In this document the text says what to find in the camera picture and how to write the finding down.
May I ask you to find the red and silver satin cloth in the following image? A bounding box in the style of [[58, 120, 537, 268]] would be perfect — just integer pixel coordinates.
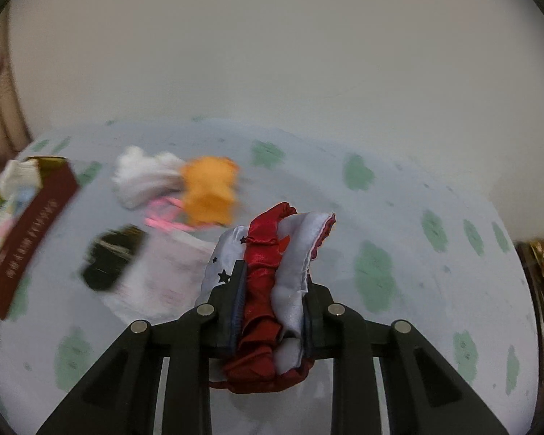
[[200, 202, 337, 394]]

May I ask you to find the beige patterned curtain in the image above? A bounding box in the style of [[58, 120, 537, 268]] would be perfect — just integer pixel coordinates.
[[0, 32, 32, 191]]

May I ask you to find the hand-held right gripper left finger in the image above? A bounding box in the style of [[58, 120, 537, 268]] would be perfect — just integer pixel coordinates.
[[36, 260, 248, 435]]

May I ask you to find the black mesh scrunchie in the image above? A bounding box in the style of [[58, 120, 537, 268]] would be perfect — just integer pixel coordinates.
[[81, 225, 147, 293]]

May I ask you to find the white pink-tinted cloth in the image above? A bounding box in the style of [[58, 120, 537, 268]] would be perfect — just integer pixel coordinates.
[[0, 158, 44, 200]]

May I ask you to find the red tin box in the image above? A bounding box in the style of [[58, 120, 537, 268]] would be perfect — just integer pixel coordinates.
[[0, 156, 81, 322]]

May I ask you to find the orange plush toy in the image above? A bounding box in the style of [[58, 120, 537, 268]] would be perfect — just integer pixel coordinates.
[[179, 156, 241, 228]]

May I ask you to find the pink ribbon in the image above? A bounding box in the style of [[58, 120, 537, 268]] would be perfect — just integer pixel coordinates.
[[144, 197, 196, 235]]

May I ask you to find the green cloud print tablecloth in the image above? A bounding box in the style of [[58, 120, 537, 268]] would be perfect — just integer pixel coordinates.
[[0, 115, 540, 435]]

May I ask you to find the white towel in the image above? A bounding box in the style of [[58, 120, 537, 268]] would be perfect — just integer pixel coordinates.
[[111, 145, 185, 210]]

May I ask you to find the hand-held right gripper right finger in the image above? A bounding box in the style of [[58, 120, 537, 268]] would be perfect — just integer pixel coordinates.
[[303, 282, 511, 435]]

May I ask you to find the white and teal packet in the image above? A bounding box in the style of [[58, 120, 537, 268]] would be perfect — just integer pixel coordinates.
[[104, 229, 219, 327]]

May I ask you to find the dark wooden shelf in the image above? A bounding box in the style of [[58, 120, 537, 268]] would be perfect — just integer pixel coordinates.
[[514, 238, 544, 435]]

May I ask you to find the light blue towel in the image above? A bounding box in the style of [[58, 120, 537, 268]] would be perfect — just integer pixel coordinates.
[[13, 188, 35, 210]]

